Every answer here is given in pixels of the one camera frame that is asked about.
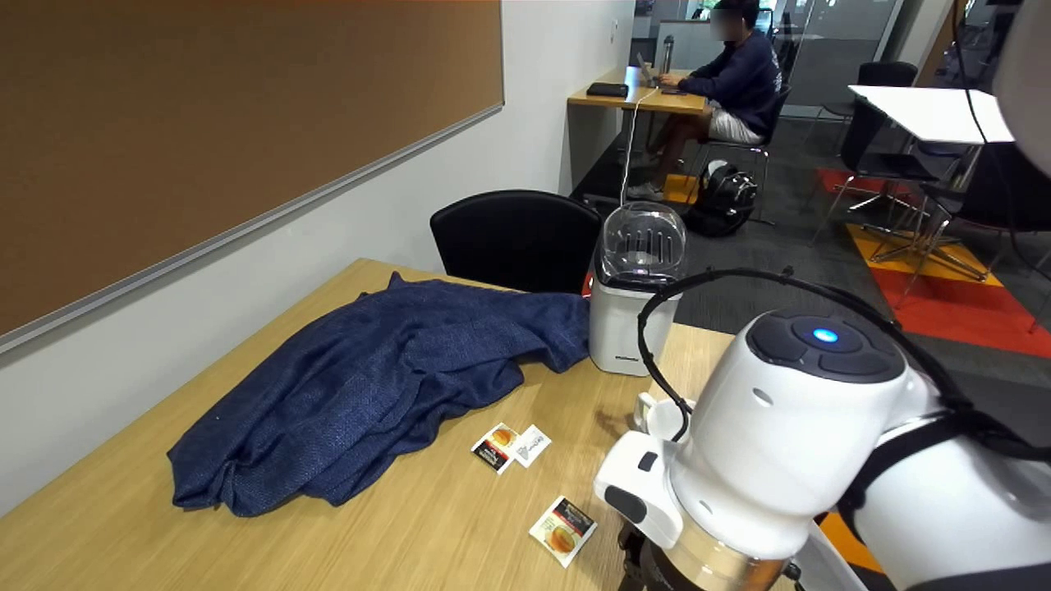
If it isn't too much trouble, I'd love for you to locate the far wooden desk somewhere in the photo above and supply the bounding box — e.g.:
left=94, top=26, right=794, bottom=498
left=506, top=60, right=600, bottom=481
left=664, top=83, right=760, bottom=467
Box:
left=564, top=65, right=717, bottom=200

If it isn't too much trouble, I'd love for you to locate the brown cork board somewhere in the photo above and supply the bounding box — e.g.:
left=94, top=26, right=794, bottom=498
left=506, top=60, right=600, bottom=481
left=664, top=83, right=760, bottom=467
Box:
left=0, top=0, right=502, bottom=354

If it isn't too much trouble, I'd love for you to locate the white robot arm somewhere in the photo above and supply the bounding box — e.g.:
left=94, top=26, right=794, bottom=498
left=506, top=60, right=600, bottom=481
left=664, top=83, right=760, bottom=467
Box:
left=595, top=289, right=1051, bottom=591

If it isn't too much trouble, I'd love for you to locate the white folding table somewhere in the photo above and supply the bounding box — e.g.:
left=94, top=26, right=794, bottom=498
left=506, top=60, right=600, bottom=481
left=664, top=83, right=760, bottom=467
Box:
left=821, top=83, right=1022, bottom=260

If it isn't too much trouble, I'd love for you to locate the white popcorn machine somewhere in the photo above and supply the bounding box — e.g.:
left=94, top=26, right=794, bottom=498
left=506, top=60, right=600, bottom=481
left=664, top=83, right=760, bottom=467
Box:
left=588, top=200, right=687, bottom=376

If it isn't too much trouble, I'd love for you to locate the black office chair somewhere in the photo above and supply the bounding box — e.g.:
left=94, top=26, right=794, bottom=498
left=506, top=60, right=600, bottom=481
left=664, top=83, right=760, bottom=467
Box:
left=431, top=192, right=600, bottom=292

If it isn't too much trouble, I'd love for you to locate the blue cloth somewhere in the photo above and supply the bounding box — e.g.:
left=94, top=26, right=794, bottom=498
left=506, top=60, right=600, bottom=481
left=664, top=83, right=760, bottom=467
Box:
left=168, top=277, right=588, bottom=517

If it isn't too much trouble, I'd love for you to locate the black backpack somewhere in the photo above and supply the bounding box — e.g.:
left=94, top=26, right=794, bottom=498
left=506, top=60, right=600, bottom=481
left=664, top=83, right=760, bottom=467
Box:
left=687, top=157, right=760, bottom=236

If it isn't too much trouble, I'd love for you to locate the seated person in blue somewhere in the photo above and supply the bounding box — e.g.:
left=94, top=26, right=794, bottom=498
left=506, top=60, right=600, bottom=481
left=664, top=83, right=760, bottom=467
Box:
left=654, top=0, right=781, bottom=170

